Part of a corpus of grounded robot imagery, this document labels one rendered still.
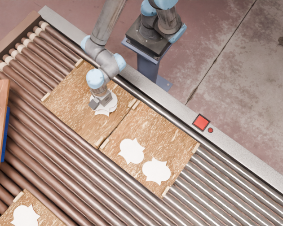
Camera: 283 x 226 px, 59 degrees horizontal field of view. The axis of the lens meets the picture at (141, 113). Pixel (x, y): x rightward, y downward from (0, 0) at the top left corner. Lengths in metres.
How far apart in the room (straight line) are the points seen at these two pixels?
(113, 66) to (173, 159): 0.57
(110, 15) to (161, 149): 0.70
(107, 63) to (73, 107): 0.41
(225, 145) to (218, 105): 1.10
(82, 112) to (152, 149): 0.43
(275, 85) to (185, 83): 0.88
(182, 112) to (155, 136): 0.21
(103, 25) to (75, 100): 0.50
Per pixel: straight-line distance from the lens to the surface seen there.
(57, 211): 1.39
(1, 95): 1.46
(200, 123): 1.39
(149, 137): 1.33
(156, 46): 1.51
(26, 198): 1.42
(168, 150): 1.33
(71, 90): 1.45
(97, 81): 1.06
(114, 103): 1.34
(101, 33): 1.11
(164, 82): 2.44
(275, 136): 2.62
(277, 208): 1.50
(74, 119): 1.39
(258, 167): 1.48
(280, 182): 1.52
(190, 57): 2.62
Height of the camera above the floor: 2.24
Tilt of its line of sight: 74 degrees down
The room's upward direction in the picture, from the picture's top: 4 degrees clockwise
